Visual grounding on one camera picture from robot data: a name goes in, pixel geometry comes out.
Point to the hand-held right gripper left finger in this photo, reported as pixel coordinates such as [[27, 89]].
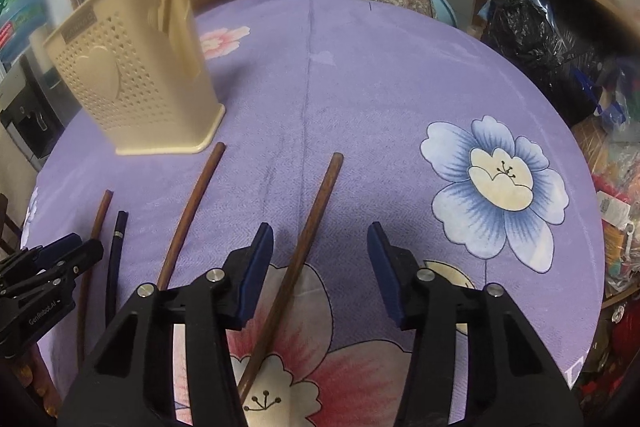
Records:
[[257, 277]]

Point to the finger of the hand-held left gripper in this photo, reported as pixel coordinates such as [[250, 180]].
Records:
[[62, 249], [75, 267]]

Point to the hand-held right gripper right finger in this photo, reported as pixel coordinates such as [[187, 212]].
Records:
[[387, 277]]

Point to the brown wooden chopstick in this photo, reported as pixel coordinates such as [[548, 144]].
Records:
[[103, 212], [313, 222], [194, 207]]

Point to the cream perforated utensil holder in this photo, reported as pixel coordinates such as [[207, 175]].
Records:
[[150, 107]]

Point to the grey water dispenser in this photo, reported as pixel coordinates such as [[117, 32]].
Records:
[[25, 117]]

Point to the purple floral tablecloth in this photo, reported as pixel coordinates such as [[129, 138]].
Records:
[[375, 107]]

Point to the black plastic bag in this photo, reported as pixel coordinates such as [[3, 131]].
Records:
[[535, 42]]

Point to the colourful plastic bag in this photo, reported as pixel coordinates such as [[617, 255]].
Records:
[[622, 102]]

